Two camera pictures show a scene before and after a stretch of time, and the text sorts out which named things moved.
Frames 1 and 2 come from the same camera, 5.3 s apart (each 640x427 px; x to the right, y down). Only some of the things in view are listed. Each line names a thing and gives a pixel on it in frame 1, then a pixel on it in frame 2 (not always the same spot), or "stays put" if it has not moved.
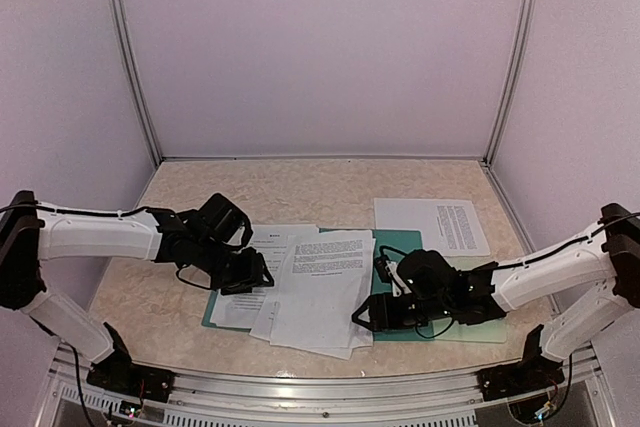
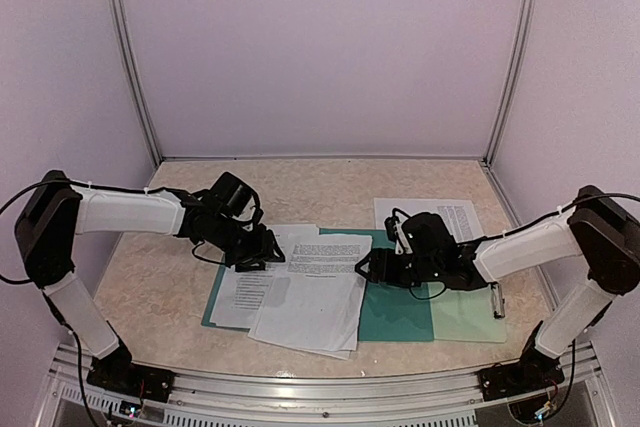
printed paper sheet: (244, 309) stays put
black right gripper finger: (366, 305) to (358, 267)
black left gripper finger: (264, 270) to (274, 251)
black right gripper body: (404, 318) to (398, 275)
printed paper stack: (321, 280) stays put
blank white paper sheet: (448, 226) stays put
